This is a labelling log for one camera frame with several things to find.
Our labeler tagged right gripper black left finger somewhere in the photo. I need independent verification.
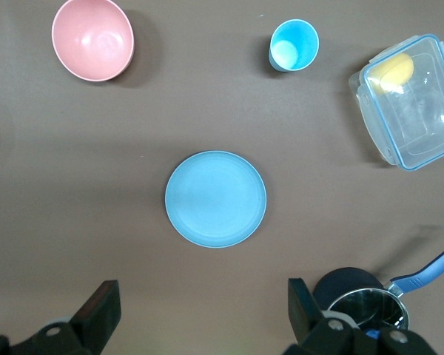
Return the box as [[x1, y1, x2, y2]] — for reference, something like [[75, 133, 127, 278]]
[[0, 280, 122, 355]]

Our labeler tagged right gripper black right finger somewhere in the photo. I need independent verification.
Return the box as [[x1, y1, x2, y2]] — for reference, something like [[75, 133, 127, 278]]
[[284, 277, 436, 355]]

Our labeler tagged blue plate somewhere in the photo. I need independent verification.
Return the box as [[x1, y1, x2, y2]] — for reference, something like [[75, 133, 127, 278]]
[[164, 150, 268, 248]]

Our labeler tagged glass lid blue knob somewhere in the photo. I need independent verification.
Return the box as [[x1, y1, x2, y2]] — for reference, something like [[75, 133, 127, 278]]
[[327, 288, 408, 339]]

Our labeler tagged brown tablecloth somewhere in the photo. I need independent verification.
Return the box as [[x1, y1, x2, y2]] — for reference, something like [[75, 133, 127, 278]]
[[0, 0, 444, 355]]

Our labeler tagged clear plastic food container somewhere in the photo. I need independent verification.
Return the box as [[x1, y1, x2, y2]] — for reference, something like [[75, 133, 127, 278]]
[[349, 33, 444, 173]]

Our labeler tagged yellow round food piece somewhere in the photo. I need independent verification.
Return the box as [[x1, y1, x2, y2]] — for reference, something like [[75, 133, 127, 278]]
[[367, 53, 415, 95]]

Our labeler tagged pink bowl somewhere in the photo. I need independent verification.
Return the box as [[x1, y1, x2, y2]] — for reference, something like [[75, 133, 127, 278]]
[[51, 0, 135, 82]]

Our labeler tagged blue cup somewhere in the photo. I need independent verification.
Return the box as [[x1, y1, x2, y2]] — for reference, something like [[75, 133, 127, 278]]
[[269, 18, 320, 73]]

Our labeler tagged black pot blue handle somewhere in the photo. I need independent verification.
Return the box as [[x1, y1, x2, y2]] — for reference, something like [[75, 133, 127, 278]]
[[312, 240, 444, 334]]

